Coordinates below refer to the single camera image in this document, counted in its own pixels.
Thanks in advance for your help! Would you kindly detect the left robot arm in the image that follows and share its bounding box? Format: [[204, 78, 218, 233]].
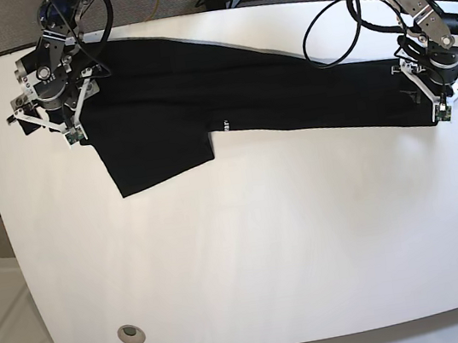
[[342, 0, 458, 121]]

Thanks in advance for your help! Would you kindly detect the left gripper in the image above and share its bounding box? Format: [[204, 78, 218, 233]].
[[391, 60, 458, 110]]

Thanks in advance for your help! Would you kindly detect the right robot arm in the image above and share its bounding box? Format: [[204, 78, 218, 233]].
[[8, 0, 114, 145]]

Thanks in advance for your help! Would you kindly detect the black T-shirt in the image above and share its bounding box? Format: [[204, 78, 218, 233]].
[[80, 38, 433, 197]]

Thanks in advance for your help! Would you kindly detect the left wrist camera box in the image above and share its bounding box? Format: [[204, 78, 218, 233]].
[[434, 102, 452, 123]]

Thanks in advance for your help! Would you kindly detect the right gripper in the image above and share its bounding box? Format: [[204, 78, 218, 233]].
[[7, 78, 100, 135]]

